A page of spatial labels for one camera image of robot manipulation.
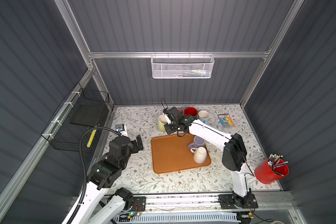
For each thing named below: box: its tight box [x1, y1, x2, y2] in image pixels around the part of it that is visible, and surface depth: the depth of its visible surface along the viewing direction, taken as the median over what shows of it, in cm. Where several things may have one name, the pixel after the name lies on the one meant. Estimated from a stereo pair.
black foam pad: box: [70, 104, 102, 127], surface depth 77 cm
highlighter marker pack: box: [217, 113, 235, 127], surface depth 111 cm
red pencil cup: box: [254, 158, 290, 185], surface depth 77 cm
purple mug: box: [188, 135, 206, 154], surface depth 91 cm
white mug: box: [189, 146, 208, 164], surface depth 86 cm
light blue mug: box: [197, 110, 210, 125], surface depth 104 cm
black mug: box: [183, 106, 198, 118], surface depth 104 cm
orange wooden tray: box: [151, 133, 211, 174], surface depth 93 cm
